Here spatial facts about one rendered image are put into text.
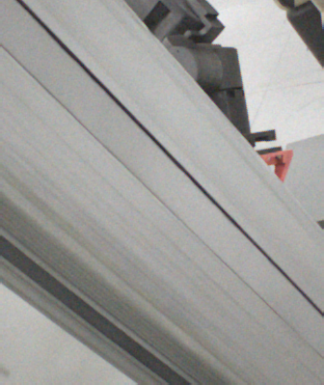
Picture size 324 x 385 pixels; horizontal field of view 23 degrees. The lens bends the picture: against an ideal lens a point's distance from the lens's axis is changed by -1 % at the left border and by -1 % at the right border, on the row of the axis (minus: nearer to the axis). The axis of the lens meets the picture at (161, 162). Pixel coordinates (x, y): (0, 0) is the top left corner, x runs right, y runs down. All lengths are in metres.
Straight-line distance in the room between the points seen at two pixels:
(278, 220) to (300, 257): 0.01
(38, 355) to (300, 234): 0.16
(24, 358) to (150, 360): 0.13
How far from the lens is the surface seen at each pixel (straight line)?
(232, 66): 0.94
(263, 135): 0.94
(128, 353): 0.16
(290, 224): 0.16
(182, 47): 0.87
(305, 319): 0.16
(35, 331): 0.29
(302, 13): 1.96
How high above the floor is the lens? 1.66
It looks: 32 degrees down
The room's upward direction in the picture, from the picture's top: 45 degrees counter-clockwise
